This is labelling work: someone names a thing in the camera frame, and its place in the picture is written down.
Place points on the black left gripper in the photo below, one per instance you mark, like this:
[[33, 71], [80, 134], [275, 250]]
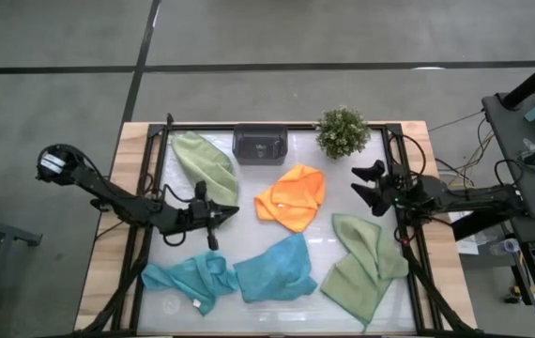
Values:
[[188, 224]]

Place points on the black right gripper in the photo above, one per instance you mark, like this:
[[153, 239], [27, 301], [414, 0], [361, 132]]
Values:
[[403, 203]]

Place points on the green microfiber towel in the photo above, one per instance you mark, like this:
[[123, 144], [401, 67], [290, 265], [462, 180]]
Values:
[[202, 164], [366, 263]]

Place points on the blue towel with white tag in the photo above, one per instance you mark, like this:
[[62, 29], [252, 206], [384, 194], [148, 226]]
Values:
[[188, 279]]

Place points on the orange microfiber towel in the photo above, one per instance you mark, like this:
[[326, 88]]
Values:
[[295, 197]]

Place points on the blue microfiber towel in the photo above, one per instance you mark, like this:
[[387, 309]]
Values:
[[277, 272]]

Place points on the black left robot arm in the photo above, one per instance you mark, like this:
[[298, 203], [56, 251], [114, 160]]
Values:
[[108, 190]]

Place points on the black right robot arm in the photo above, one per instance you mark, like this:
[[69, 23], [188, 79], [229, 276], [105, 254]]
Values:
[[474, 197]]

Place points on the small green potted plant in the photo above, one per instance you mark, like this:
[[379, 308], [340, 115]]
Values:
[[342, 133]]

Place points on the dark grey plastic bin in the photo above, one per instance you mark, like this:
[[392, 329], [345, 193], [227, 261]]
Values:
[[260, 145]]

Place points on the white translucent table mat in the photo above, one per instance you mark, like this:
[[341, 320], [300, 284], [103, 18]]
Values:
[[249, 310]]

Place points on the white paper sheets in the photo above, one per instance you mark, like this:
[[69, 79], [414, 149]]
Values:
[[469, 246]]

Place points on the clear plastic bottle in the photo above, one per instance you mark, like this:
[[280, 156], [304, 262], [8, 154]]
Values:
[[507, 246]]

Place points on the grey side desk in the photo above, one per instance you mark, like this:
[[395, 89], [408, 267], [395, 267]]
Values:
[[530, 197]]

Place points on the yellow and black tool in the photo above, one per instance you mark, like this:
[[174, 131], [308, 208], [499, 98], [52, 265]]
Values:
[[514, 295]]

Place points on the black aluminium table frame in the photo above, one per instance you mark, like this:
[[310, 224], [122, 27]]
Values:
[[155, 129]]

